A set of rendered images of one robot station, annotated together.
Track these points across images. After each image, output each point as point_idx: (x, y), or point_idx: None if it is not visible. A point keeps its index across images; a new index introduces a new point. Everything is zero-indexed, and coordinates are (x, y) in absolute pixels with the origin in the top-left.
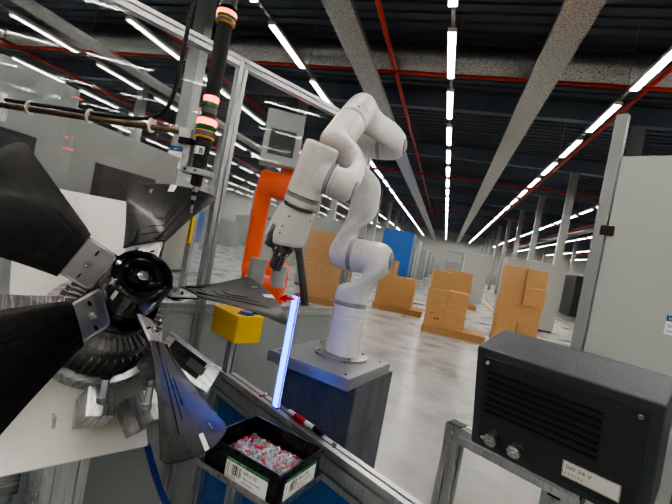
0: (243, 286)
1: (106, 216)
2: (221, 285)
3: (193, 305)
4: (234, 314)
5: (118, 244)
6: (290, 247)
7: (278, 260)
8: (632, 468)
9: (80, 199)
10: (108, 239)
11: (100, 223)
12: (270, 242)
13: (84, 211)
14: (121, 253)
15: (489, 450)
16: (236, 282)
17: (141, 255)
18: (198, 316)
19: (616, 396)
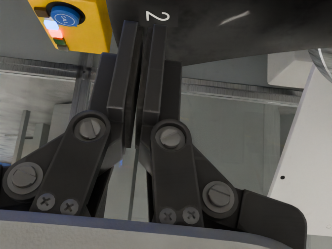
0: (201, 23)
1: (298, 205)
2: (275, 37)
3: (94, 77)
4: (98, 15)
5: (300, 162)
6: (67, 208)
7: (161, 91)
8: None
9: (323, 226)
10: (312, 170)
11: (312, 194)
12: (284, 241)
13: (326, 210)
14: (302, 147)
15: None
16: (200, 49)
17: None
18: (85, 62)
19: None
